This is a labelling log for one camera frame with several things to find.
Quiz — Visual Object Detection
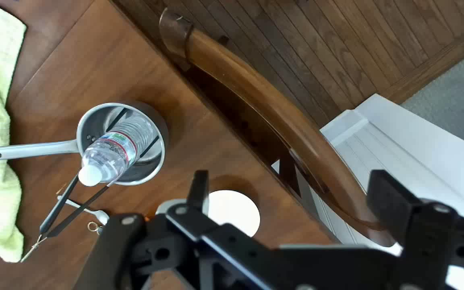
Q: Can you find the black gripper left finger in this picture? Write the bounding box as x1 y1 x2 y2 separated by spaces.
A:
186 170 212 213

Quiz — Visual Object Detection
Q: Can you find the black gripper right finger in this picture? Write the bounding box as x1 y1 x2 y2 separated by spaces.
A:
368 170 426 244

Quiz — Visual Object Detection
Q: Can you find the white bowl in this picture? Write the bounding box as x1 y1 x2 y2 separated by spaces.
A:
205 189 263 239

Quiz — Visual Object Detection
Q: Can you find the clear plastic water bottle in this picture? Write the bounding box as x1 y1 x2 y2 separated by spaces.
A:
78 115 157 189

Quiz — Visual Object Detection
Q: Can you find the yellow-green dish towel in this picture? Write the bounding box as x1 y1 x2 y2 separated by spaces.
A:
0 2 30 265

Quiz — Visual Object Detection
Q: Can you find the steel saucepan with handle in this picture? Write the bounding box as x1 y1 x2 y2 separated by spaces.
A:
0 102 170 189

